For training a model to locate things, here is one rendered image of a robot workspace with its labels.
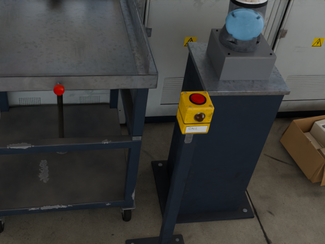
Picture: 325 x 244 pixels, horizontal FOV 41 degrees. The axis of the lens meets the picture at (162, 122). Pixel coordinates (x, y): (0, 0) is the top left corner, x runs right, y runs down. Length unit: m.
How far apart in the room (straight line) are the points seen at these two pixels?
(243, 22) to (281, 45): 1.00
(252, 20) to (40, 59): 0.66
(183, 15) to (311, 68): 0.85
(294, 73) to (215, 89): 1.04
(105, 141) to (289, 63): 1.24
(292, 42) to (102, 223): 1.32
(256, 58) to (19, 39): 0.81
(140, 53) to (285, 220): 1.15
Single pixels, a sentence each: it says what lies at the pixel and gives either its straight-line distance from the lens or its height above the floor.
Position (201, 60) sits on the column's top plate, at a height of 0.75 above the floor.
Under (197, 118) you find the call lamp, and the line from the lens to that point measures 1.20.
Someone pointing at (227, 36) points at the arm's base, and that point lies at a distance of 1.57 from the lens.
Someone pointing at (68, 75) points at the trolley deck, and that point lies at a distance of 1.35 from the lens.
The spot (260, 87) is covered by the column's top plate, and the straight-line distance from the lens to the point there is 1.60.
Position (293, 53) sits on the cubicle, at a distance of 2.42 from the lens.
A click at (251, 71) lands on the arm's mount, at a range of 1.60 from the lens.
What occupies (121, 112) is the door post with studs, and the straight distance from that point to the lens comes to 2.38.
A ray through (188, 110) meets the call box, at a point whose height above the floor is 0.89.
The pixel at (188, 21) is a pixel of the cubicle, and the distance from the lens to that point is 2.09.
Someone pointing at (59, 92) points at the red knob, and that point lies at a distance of 1.33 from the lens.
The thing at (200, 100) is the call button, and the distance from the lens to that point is 1.21.
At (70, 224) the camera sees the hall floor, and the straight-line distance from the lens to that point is 2.00.
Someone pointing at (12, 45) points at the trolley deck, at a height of 0.85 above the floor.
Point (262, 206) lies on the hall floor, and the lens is 2.21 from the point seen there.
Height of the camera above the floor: 1.65
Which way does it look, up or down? 42 degrees down
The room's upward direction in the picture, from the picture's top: 10 degrees clockwise
